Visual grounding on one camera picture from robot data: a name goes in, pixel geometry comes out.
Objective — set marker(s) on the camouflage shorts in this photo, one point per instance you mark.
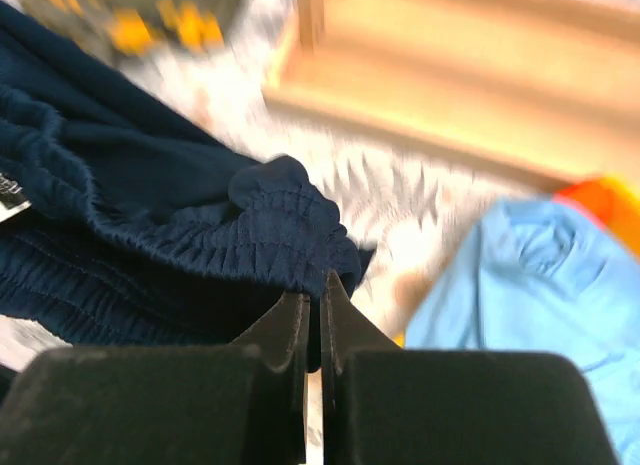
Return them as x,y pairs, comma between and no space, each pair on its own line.
114,29

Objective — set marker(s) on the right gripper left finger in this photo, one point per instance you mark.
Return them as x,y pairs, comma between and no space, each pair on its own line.
241,403

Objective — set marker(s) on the yellow plastic tray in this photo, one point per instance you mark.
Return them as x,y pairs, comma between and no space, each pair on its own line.
620,211

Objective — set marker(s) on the wooden clothes rack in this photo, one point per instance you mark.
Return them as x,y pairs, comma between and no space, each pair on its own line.
541,91

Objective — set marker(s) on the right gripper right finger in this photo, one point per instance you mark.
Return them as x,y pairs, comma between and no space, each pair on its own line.
386,405

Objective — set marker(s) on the light blue shorts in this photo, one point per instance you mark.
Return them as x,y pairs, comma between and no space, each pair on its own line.
537,275

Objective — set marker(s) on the floral table mat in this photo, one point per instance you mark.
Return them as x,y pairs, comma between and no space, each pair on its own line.
413,208

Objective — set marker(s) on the orange garment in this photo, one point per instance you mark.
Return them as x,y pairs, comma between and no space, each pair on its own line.
587,194

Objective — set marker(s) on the navy blue shorts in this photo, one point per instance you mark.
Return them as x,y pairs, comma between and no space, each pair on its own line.
141,227

